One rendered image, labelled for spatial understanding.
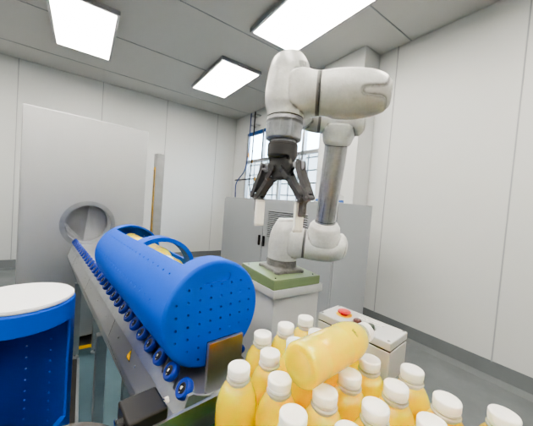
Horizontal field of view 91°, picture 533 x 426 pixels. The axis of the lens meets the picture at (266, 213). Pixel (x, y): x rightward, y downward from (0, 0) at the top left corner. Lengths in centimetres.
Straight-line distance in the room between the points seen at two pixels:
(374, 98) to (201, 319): 66
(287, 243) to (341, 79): 86
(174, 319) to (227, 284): 15
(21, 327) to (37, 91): 528
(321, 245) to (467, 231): 208
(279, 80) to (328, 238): 83
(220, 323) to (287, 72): 65
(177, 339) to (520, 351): 293
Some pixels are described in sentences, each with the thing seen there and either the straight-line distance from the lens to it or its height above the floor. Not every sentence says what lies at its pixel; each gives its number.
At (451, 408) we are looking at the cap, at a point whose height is 111.
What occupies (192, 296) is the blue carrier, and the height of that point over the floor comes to 115.
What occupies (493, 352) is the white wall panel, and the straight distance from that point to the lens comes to 331.
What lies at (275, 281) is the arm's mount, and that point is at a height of 105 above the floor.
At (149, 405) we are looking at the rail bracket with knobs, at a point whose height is 100.
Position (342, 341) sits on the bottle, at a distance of 52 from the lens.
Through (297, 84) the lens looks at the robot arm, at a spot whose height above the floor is 167.
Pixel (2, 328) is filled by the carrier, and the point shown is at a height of 100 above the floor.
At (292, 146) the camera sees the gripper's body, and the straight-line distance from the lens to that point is 64.
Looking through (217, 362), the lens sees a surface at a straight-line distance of 74.
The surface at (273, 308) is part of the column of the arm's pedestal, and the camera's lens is 128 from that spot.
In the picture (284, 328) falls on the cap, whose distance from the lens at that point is 66.
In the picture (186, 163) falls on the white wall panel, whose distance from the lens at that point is 618.
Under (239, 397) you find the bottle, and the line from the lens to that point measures 53.
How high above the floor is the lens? 139
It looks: 2 degrees down
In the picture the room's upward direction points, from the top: 4 degrees clockwise
